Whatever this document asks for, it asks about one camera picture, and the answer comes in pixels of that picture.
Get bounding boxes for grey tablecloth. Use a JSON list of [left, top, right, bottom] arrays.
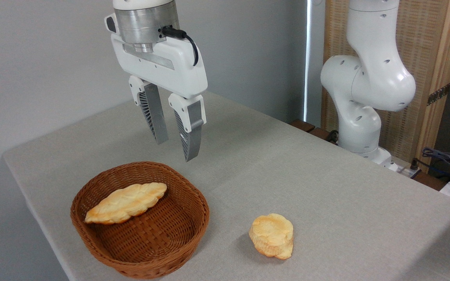
[[2, 82, 450, 281]]

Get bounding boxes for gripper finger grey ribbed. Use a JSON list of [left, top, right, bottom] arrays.
[[129, 75, 169, 145], [168, 93, 207, 162]]

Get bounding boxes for black cable bundle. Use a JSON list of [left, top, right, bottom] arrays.
[[411, 147, 450, 185]]

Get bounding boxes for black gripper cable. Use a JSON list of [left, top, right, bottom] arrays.
[[161, 26, 199, 67]]

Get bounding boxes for round flaky bread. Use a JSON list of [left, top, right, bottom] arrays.
[[248, 213, 294, 260]]

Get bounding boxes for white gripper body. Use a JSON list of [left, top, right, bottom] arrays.
[[105, 14, 208, 99]]

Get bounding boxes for long braided bread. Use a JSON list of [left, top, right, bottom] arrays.
[[84, 182, 168, 225]]

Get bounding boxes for woven bamboo folding screen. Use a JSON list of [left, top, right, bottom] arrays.
[[321, 0, 450, 172]]

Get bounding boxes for brown wicker basket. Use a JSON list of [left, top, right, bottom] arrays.
[[70, 161, 210, 279]]

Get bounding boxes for black metal screen hinge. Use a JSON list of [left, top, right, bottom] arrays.
[[427, 83, 450, 106]]

